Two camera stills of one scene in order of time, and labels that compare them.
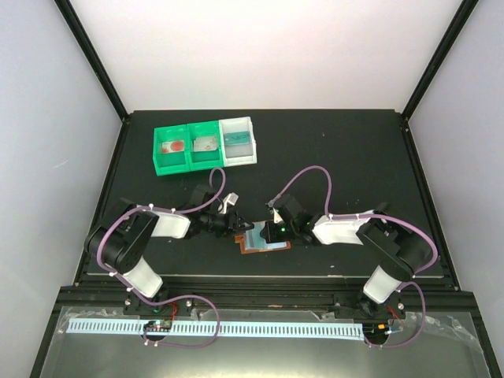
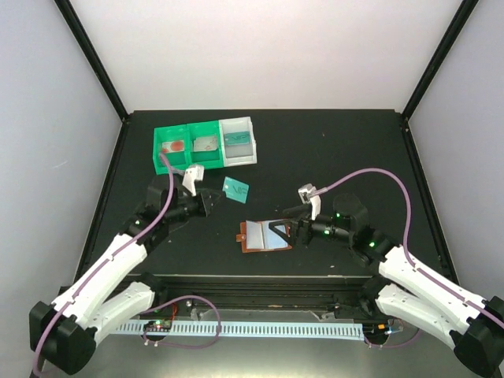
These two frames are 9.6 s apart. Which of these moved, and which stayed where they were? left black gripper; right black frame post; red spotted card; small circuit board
Moved: left black gripper
Stayed: red spotted card; right black frame post; small circuit board
